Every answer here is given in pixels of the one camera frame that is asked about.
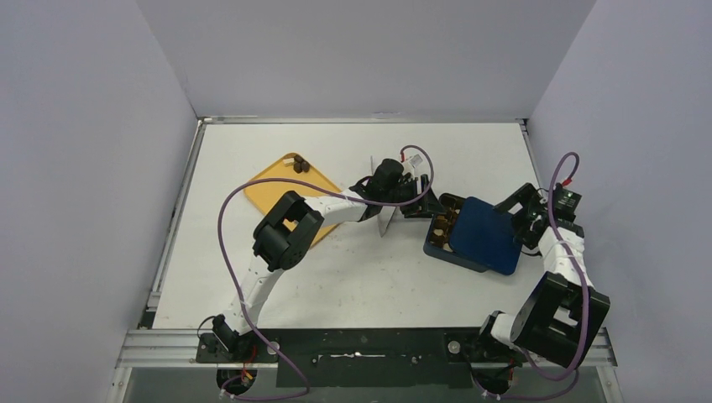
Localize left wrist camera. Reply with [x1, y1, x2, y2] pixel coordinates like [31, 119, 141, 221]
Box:
[403, 154, 423, 170]

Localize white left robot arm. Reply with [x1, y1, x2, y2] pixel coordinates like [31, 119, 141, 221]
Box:
[212, 157, 446, 361]

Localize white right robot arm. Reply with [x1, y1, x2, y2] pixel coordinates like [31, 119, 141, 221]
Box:
[474, 183, 610, 368]

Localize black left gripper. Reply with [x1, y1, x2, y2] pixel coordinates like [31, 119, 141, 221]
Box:
[382, 175, 445, 219]

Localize blue box lid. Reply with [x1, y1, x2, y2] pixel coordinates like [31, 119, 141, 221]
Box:
[448, 196, 521, 276]

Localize aluminium frame rail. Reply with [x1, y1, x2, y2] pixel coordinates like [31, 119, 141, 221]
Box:
[117, 329, 280, 369]

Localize yellow tray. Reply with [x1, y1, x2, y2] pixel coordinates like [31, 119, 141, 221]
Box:
[243, 152, 342, 215]

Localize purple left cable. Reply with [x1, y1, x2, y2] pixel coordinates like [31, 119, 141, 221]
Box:
[217, 144, 436, 403]

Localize blue chocolate box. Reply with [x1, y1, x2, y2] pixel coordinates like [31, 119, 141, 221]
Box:
[423, 208, 488, 273]

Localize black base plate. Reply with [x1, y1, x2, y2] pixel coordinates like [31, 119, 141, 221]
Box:
[195, 327, 515, 389]

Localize metal tweezers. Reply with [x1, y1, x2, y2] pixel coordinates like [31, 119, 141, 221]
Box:
[370, 155, 396, 238]

